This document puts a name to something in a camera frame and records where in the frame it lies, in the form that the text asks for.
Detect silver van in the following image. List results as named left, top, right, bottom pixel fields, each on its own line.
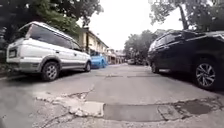
left=5, top=21, right=93, bottom=82

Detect blue car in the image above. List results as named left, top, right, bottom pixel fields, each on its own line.
left=90, top=54, right=108, bottom=70

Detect black car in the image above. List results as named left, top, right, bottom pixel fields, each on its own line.
left=147, top=29, right=224, bottom=92

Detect large tree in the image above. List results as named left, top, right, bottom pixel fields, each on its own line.
left=0, top=0, right=104, bottom=64

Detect yellow house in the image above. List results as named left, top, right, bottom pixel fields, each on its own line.
left=78, top=27, right=110, bottom=58

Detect tree with leaning trunk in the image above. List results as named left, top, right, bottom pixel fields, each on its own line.
left=148, top=0, right=224, bottom=33

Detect grey concrete road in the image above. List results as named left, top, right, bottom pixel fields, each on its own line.
left=0, top=63, right=224, bottom=128

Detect distant trees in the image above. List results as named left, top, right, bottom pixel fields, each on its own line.
left=123, top=29, right=166, bottom=66

